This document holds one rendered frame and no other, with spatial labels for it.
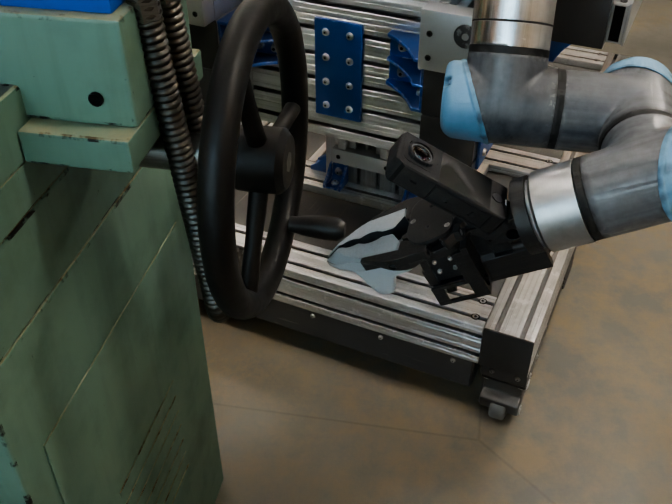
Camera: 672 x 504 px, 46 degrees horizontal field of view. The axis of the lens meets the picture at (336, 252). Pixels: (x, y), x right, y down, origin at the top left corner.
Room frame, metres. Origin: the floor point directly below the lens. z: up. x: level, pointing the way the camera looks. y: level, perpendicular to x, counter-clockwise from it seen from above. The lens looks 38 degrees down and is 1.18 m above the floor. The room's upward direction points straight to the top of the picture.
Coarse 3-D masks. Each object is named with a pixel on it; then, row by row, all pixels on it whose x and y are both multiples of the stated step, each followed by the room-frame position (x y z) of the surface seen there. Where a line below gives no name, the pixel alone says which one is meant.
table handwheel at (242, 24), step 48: (240, 48) 0.55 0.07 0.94; (288, 48) 0.71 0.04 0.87; (240, 96) 0.53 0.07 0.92; (288, 96) 0.73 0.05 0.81; (192, 144) 0.61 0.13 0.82; (240, 144) 0.60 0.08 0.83; (288, 144) 0.61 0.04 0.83; (288, 192) 0.69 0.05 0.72; (288, 240) 0.65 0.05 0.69; (240, 288) 0.48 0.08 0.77
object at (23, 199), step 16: (16, 176) 0.54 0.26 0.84; (32, 176) 0.56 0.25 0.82; (48, 176) 0.58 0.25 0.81; (0, 192) 0.52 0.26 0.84; (16, 192) 0.54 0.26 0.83; (32, 192) 0.56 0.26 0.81; (0, 208) 0.51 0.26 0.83; (16, 208) 0.53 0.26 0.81; (0, 224) 0.51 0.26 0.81; (16, 224) 0.52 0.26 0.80; (0, 240) 0.50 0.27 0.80
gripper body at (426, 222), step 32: (512, 192) 0.58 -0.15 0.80; (416, 224) 0.60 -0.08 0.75; (448, 224) 0.58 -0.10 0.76; (512, 224) 0.57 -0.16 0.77; (448, 256) 0.58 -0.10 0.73; (480, 256) 0.58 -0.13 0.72; (512, 256) 0.57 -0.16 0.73; (544, 256) 0.56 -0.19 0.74; (448, 288) 0.58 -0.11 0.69; (480, 288) 0.56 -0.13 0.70
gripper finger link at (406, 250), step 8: (400, 248) 0.58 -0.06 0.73; (408, 248) 0.57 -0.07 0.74; (416, 248) 0.57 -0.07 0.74; (424, 248) 0.56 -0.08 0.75; (368, 256) 0.59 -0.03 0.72; (376, 256) 0.58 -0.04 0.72; (384, 256) 0.58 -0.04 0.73; (392, 256) 0.57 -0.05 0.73; (400, 256) 0.57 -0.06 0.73; (408, 256) 0.56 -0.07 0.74; (416, 256) 0.56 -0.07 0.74; (424, 256) 0.56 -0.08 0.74; (368, 264) 0.58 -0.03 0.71; (376, 264) 0.58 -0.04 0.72; (384, 264) 0.57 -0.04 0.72; (392, 264) 0.57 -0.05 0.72; (400, 264) 0.56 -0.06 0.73; (408, 264) 0.56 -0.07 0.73; (416, 264) 0.56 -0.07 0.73
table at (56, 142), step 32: (0, 96) 0.56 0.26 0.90; (0, 128) 0.54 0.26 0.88; (32, 128) 0.56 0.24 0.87; (64, 128) 0.56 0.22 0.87; (96, 128) 0.56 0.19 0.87; (128, 128) 0.56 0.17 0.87; (160, 128) 0.60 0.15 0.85; (0, 160) 0.53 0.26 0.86; (32, 160) 0.55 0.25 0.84; (64, 160) 0.55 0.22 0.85; (96, 160) 0.54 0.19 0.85; (128, 160) 0.54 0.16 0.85
